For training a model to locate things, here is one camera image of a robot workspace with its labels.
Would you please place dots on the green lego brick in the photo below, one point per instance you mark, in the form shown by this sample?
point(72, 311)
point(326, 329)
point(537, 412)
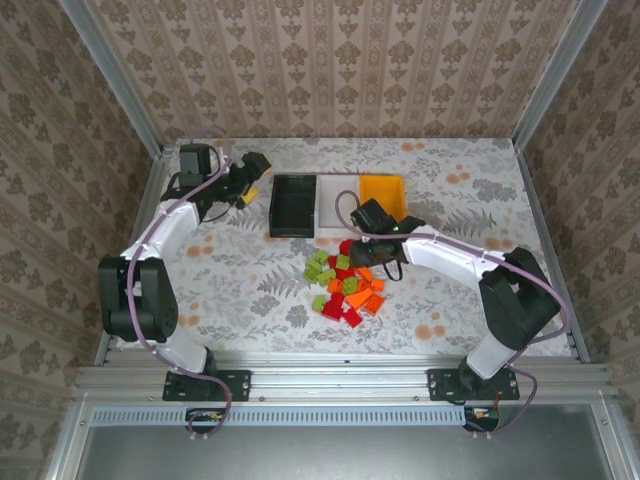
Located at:
point(326, 277)
point(350, 285)
point(312, 273)
point(342, 261)
point(321, 256)
point(319, 302)
point(313, 263)

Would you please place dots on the black plastic bin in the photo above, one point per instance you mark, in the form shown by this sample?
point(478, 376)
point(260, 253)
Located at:
point(292, 210)

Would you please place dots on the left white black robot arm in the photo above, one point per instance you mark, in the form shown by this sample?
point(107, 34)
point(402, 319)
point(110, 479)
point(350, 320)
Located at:
point(170, 225)

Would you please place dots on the floral patterned table cover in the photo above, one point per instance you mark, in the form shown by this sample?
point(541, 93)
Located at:
point(450, 310)

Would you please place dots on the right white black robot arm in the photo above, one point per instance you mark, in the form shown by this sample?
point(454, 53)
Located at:
point(450, 257)

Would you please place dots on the orange plastic bin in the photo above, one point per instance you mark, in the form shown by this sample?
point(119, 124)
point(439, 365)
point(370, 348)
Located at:
point(382, 190)

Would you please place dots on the aluminium side rail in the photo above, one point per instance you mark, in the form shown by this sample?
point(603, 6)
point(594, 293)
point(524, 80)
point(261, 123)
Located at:
point(539, 200)
point(150, 190)

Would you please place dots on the red lego brick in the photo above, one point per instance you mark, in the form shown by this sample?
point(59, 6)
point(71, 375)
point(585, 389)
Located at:
point(352, 316)
point(345, 247)
point(343, 273)
point(334, 304)

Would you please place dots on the white plastic bin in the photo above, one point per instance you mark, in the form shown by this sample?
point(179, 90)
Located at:
point(330, 207)

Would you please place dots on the orange lego brick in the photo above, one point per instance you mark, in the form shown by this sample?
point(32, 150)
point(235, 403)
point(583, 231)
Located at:
point(357, 299)
point(375, 303)
point(335, 286)
point(364, 286)
point(377, 285)
point(364, 273)

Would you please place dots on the aluminium frame post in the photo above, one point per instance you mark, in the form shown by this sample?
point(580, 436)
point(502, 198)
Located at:
point(556, 75)
point(117, 75)

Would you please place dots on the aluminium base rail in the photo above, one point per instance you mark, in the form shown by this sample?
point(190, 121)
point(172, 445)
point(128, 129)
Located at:
point(340, 380)

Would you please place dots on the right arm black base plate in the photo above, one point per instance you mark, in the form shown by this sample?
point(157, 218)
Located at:
point(442, 385)

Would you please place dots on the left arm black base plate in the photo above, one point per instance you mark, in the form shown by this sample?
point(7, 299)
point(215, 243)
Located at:
point(235, 385)

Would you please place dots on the grey metal panel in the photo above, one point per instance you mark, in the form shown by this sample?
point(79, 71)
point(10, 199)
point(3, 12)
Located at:
point(350, 455)

